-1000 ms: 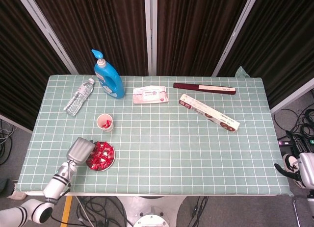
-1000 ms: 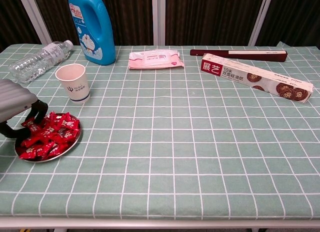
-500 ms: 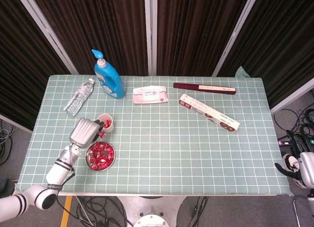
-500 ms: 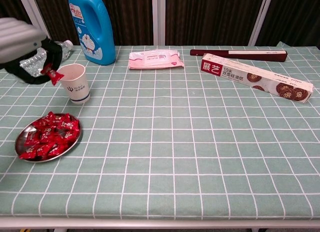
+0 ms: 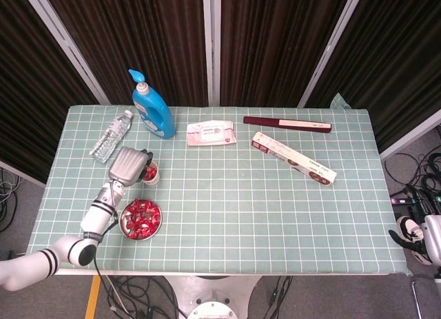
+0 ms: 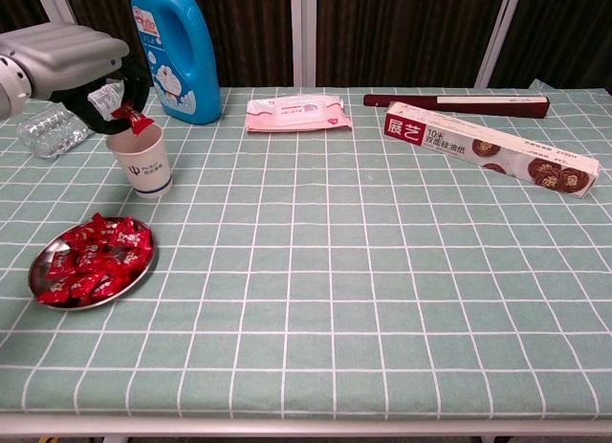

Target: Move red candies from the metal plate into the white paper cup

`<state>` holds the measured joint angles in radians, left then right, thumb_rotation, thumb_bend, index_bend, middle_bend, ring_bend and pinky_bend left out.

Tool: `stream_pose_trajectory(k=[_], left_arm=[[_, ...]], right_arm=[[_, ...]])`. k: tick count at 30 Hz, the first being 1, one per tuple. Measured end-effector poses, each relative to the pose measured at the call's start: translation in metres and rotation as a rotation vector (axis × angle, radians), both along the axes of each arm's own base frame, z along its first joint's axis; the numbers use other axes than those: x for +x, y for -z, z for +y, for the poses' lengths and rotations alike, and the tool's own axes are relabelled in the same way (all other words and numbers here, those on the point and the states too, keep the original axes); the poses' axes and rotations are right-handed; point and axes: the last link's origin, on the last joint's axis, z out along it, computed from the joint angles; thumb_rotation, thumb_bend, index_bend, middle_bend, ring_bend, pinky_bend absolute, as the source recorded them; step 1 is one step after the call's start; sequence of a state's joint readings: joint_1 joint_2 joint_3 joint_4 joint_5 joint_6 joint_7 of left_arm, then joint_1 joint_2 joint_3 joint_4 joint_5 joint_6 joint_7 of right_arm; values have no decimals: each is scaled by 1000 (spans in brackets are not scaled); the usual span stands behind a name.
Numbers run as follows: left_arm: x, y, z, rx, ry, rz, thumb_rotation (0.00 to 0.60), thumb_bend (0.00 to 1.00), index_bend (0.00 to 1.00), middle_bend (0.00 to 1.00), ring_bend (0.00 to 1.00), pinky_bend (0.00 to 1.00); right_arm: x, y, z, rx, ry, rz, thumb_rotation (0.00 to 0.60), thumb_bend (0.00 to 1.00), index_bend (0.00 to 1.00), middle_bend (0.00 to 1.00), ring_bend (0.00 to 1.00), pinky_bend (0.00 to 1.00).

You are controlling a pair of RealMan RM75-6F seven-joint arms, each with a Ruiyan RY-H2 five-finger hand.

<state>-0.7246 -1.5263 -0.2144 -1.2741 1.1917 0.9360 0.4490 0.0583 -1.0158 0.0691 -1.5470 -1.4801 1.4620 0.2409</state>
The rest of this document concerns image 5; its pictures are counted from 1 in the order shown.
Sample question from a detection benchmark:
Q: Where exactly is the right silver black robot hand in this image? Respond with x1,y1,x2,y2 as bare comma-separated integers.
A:
389,214,441,266

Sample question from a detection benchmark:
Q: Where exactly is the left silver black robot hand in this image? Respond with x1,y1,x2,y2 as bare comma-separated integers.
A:
108,146,155,187

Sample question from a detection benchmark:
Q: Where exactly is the round steel plate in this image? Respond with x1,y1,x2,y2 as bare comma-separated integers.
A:
119,198,163,241

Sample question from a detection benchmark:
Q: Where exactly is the white paper cup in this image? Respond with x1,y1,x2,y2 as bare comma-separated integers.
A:
143,160,161,187

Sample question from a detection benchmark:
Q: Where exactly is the blue detergent bottle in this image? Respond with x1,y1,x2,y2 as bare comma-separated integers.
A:
127,69,176,140

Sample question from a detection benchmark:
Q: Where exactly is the white black sneaker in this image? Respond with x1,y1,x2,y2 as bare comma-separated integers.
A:
396,215,431,266

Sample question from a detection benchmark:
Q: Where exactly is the clear plastic water bottle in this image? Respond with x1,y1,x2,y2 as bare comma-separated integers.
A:
89,110,134,164

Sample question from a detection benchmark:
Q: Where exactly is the black power strip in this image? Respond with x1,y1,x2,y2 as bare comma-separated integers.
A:
389,194,416,205

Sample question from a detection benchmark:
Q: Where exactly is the pink wet wipes pack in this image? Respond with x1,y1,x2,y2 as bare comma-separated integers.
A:
186,120,238,147

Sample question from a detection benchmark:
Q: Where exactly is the dark curtain partition panel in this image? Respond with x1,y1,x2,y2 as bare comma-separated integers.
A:
0,0,111,189
302,0,441,161
41,0,213,106
212,0,366,108

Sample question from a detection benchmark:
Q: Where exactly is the green checked tablecloth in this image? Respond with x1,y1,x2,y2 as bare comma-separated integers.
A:
20,92,411,277

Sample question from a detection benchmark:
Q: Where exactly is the yellow floor tape strip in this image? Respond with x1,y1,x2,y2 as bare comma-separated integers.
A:
85,276,103,319

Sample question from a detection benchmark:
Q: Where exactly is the dark red long box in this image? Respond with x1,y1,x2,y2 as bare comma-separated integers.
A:
243,116,334,134

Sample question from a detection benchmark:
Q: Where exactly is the baking paper roll box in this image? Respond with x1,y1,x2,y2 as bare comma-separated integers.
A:
250,131,338,188

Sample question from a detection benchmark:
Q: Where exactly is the black floor cable tangle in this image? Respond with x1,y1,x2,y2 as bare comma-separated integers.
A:
384,150,441,216
92,276,189,319

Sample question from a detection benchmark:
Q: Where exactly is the grey metal table frame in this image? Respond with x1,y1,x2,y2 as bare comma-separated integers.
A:
51,267,393,278

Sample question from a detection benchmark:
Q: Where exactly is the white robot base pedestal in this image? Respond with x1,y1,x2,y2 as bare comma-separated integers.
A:
165,276,260,319

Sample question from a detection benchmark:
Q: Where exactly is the black cable with connector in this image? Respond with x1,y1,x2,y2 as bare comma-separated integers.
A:
262,276,294,319

